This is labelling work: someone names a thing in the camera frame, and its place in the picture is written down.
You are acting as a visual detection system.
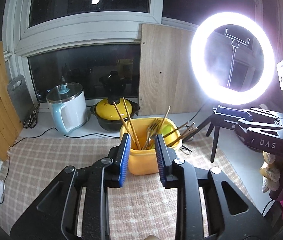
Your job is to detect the green plastic utensil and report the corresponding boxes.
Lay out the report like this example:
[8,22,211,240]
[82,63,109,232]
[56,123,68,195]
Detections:
[150,125,173,149]

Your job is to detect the yellow plastic bin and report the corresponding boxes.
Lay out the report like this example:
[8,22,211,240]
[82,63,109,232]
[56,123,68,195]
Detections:
[120,117,182,176]

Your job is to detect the metal fork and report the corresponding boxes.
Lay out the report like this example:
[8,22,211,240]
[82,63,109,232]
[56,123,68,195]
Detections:
[142,118,161,150]

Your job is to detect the red wooden chopstick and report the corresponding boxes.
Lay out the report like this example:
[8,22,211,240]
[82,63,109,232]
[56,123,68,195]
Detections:
[113,102,141,150]

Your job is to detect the gloved right hand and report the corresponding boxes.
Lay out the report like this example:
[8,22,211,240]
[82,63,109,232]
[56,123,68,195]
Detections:
[259,152,280,193]

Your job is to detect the black tripod stand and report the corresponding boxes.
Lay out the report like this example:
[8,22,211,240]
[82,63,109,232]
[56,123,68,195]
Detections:
[194,105,221,163]

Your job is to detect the plaid pink table mat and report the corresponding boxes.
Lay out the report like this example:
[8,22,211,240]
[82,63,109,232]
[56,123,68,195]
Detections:
[8,134,258,239]

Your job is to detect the light wood panel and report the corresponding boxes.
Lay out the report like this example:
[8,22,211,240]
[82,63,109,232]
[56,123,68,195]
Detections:
[139,24,207,116]

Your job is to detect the yellow lid black pot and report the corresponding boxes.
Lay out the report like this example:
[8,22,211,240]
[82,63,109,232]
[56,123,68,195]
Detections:
[90,95,140,132]

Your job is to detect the white blue electric kettle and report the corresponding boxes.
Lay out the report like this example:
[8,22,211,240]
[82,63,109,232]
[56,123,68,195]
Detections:
[46,82,88,135]

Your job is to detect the grey cutting board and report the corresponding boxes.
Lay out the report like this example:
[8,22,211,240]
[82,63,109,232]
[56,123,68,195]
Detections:
[7,75,35,123]

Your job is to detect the black ring light cable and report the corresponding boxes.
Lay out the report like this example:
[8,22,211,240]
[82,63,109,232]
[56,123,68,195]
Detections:
[180,102,207,155]

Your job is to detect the black kettle cable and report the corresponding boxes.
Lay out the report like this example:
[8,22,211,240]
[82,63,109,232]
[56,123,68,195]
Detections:
[0,126,122,204]

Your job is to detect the black handled scissors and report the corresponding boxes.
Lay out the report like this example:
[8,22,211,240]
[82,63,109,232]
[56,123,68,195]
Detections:
[23,104,40,129]

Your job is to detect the white ring light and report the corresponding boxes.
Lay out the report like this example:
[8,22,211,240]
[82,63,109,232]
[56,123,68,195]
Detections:
[190,12,276,106]

